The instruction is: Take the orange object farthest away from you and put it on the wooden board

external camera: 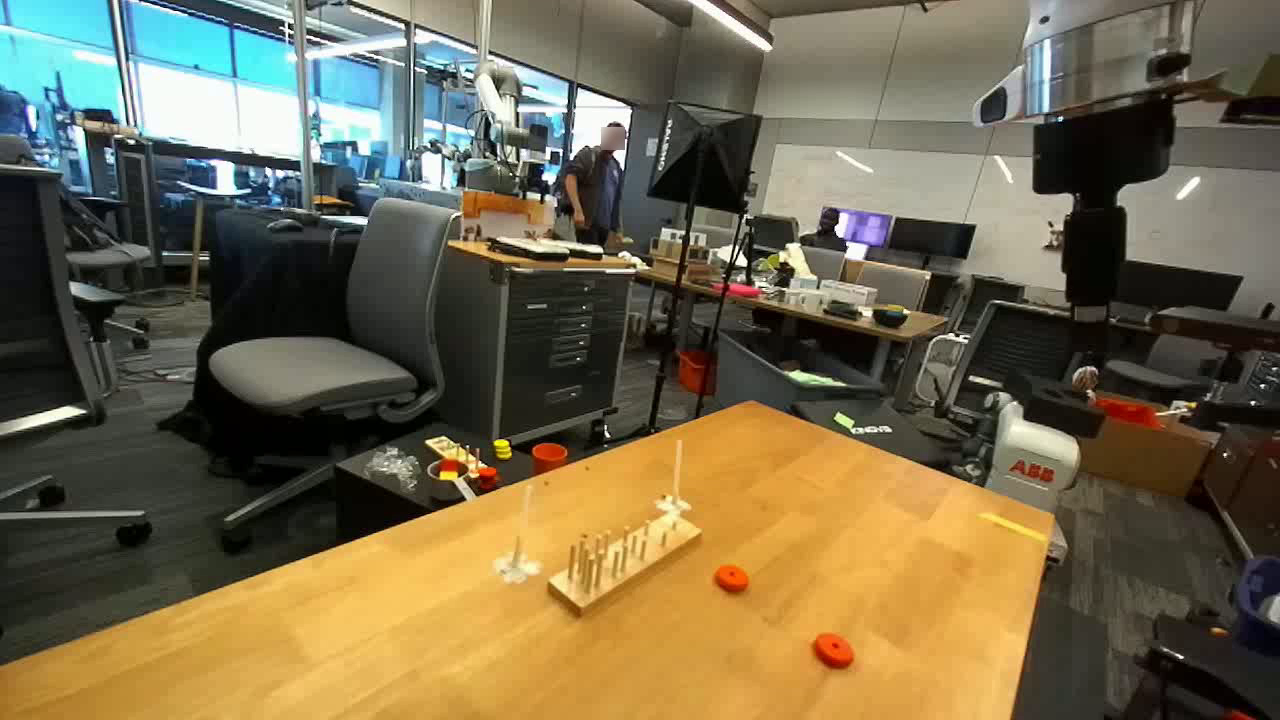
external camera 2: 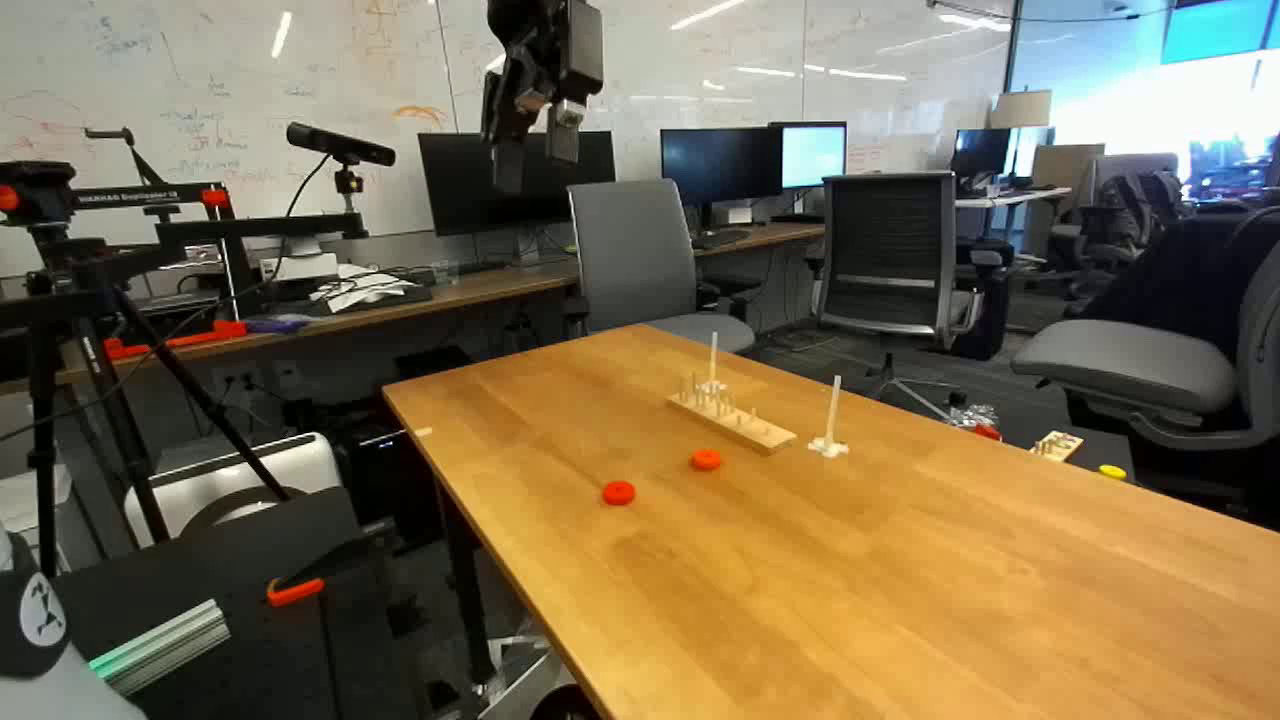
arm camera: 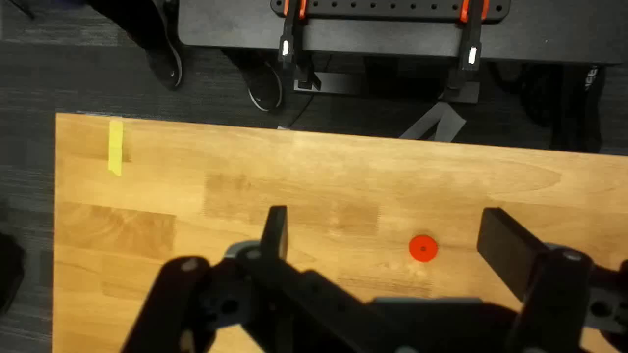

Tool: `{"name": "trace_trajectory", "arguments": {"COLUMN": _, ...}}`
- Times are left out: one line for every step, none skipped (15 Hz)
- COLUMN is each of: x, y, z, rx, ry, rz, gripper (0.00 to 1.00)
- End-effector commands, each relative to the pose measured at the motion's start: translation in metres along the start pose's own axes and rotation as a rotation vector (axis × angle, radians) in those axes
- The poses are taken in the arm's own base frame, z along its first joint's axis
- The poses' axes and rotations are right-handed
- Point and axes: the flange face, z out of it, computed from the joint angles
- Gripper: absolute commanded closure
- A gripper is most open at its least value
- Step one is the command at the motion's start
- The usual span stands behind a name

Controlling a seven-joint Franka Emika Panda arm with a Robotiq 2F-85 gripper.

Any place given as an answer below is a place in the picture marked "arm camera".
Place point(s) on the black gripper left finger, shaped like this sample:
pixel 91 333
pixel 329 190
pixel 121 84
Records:
pixel 276 231

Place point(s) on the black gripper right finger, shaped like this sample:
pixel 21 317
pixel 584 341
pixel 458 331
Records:
pixel 509 249

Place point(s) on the orange disc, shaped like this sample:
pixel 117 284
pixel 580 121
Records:
pixel 423 247

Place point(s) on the yellow tape strip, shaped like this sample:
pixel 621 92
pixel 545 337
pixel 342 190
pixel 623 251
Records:
pixel 117 147

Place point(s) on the black cart with clamps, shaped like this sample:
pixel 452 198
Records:
pixel 535 29

